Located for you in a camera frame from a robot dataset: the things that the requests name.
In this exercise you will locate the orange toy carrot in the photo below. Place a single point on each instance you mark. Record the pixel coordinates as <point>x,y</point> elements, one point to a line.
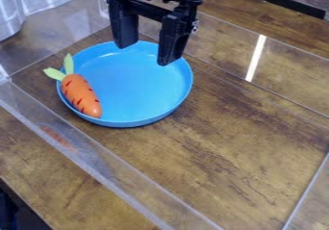
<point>75,88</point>

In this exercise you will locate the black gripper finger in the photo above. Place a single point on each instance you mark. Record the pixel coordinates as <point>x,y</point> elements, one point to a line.
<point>124,23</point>
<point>178,24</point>

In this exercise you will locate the clear acrylic front barrier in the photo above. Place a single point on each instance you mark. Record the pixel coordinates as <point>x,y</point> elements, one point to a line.
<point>155,203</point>

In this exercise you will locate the round blue tray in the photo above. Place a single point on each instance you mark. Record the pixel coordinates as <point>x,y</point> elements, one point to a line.
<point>139,91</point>

